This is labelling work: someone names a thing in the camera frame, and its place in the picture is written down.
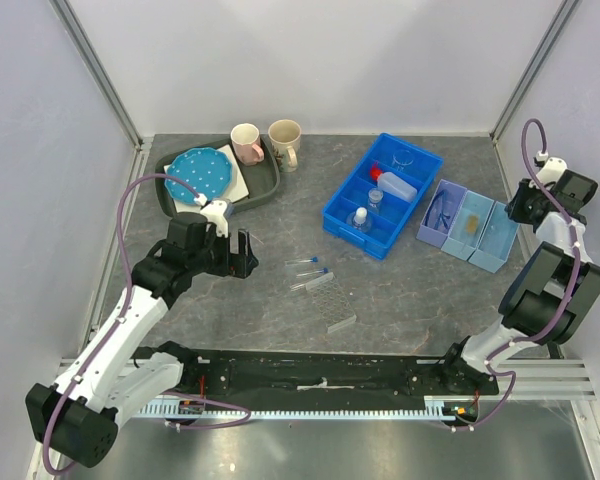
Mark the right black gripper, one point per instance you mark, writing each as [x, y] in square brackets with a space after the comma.
[524, 189]

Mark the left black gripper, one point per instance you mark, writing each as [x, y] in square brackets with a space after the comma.
[237, 265]

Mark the clear glass pipette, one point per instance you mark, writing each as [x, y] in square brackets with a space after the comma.
[495, 234]

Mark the tan bottle brush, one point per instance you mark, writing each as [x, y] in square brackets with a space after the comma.
[470, 229]

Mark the blue safety glasses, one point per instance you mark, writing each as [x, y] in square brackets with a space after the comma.
[441, 211]

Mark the round glass flask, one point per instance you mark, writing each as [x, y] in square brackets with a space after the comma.
[360, 220]

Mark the clear glass beaker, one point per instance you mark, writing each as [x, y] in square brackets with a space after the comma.
[402, 160]

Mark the red cap wash bottle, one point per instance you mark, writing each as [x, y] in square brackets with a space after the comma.
[389, 182]

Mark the small glass stoppered bottle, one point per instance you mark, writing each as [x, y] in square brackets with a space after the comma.
[374, 200]

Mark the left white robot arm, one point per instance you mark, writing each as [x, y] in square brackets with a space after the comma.
[80, 414]

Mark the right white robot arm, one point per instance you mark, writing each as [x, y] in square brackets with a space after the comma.
[553, 292]

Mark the lavender divider box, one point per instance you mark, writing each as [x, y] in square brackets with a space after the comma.
[469, 202]

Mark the white square plate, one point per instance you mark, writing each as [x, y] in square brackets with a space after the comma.
[237, 190]

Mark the blue cap test tube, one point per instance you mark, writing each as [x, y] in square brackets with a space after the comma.
[302, 261]
[298, 286]
[313, 273]

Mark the grey serving tray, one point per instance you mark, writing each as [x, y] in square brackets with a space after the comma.
[262, 180]

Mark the blue polka dot plate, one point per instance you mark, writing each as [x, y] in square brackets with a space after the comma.
[206, 170]

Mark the clear test tube rack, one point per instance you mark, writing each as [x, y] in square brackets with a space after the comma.
[331, 301]

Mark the pink mug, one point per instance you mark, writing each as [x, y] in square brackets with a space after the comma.
[246, 143]

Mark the beige floral mug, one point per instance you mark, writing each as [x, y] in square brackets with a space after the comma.
[285, 138]

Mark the blue compartment bin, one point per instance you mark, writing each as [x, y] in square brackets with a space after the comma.
[394, 213]

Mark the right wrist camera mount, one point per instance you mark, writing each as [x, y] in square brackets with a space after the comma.
[571, 189]

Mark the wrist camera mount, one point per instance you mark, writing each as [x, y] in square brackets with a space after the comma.
[217, 212]
[571, 189]

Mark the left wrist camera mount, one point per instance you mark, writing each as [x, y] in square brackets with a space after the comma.
[217, 212]

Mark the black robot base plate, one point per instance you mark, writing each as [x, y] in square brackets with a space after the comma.
[307, 381]

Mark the slotted cable duct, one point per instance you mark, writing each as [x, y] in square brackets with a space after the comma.
[174, 409]

